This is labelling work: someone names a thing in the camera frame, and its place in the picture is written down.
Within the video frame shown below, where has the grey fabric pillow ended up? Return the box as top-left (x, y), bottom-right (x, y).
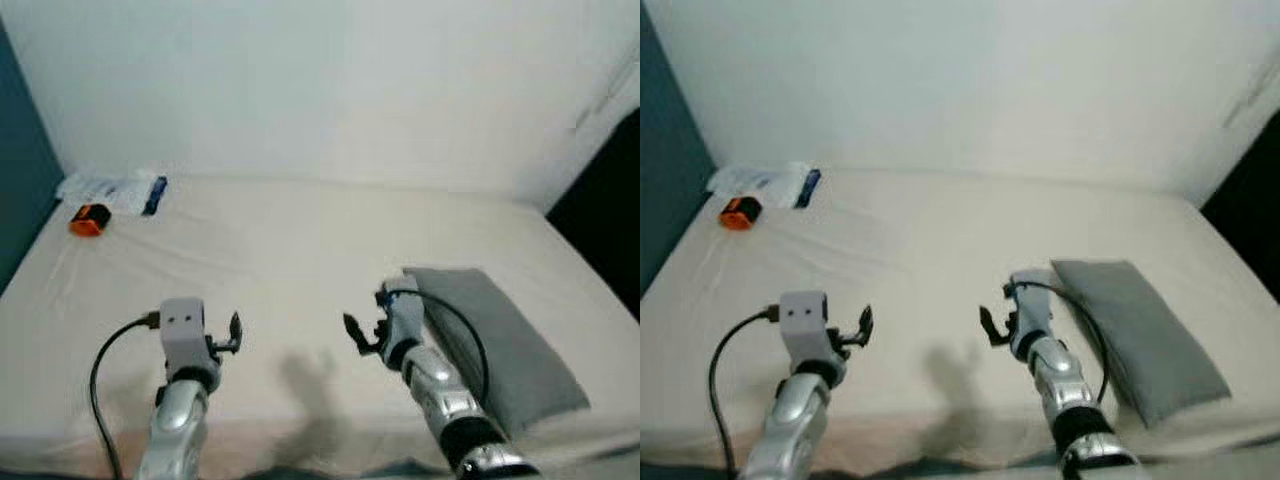
top-left (1050, 260), bottom-right (1233, 429)
top-left (403, 267), bottom-right (591, 439)

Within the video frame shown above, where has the white sheeted bed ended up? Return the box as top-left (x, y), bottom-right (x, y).
top-left (0, 175), bottom-right (640, 477)
top-left (640, 168), bottom-right (1280, 473)

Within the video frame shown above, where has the thin grey hanging wand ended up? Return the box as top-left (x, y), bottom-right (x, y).
top-left (572, 58), bottom-right (640, 133)
top-left (1222, 68), bottom-right (1280, 129)

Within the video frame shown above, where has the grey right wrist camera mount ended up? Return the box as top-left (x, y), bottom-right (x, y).
top-left (1010, 270), bottom-right (1057, 346)
top-left (380, 276), bottom-right (427, 347)

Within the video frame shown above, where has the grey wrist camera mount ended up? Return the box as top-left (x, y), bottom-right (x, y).
top-left (1010, 270), bottom-right (1057, 346)
top-left (780, 292), bottom-right (830, 366)
top-left (380, 276), bottom-right (427, 347)
top-left (160, 298), bottom-right (207, 371)

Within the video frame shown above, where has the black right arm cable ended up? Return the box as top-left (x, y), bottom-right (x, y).
top-left (1004, 278), bottom-right (1112, 403)
top-left (377, 283), bottom-right (490, 408)

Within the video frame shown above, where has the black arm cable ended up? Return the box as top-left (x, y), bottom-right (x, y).
top-left (377, 283), bottom-right (490, 408)
top-left (1004, 278), bottom-right (1112, 403)
top-left (89, 311), bottom-right (162, 480)
top-left (707, 306), bottom-right (782, 473)

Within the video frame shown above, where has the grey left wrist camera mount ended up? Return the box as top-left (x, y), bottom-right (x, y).
top-left (160, 298), bottom-right (207, 371)
top-left (780, 292), bottom-right (830, 366)

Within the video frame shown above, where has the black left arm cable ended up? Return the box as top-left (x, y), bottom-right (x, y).
top-left (89, 311), bottom-right (162, 480)
top-left (707, 306), bottom-right (782, 473)

